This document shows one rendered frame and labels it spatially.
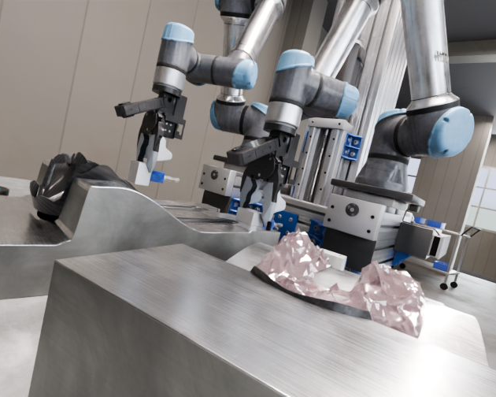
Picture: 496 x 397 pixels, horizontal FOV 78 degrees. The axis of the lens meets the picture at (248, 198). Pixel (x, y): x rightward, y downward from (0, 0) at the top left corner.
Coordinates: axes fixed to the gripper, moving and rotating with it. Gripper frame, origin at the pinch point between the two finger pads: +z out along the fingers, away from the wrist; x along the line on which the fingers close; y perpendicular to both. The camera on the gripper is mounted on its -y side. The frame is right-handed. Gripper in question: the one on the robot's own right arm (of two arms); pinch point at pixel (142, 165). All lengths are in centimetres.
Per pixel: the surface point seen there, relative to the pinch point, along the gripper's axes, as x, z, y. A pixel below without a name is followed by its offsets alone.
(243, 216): -29.0, 4.8, 10.0
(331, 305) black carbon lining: -65, 4, -16
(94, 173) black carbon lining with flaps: -31.2, 0.8, -21.1
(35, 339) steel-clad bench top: -45, 15, -28
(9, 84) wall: 149, -22, -15
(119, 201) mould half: -36.1, 3.2, -19.2
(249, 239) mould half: -36.1, 7.7, 5.9
